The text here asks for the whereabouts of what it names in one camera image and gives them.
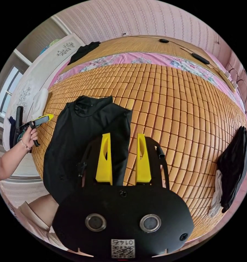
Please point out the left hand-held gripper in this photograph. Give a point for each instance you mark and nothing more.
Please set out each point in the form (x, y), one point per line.
(23, 127)

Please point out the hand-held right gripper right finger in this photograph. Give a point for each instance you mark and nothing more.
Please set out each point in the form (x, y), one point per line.
(143, 165)

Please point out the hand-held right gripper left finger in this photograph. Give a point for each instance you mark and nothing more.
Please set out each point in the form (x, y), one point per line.
(104, 163)

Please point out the black short sleeve shirt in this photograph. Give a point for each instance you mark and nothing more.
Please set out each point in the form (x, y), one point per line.
(78, 133)

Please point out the person's left forearm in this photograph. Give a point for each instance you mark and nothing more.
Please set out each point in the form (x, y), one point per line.
(11, 161)

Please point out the person's left hand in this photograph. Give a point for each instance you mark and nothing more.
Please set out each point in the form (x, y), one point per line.
(30, 136)

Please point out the white garment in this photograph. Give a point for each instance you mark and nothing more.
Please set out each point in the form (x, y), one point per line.
(40, 102)

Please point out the window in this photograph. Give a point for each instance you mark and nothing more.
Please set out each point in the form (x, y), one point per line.
(11, 86)

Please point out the white cupboard with floral print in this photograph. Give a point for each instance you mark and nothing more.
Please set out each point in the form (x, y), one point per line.
(39, 71)

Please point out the bed with woven mat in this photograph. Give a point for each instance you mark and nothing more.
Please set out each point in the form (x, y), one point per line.
(176, 122)

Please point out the crumpled black garment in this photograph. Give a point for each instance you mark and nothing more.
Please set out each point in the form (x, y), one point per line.
(82, 52)

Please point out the pile of clothes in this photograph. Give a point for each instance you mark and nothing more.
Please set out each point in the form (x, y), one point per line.
(234, 167)

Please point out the person's body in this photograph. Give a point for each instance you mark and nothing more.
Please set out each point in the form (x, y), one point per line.
(27, 225)

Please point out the black elongated device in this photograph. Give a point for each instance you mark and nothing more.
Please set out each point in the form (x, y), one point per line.
(200, 58)

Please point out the white power strip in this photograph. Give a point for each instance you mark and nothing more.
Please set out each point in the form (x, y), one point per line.
(228, 75)

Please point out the black oval device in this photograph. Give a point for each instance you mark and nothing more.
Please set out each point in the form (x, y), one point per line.
(164, 40)

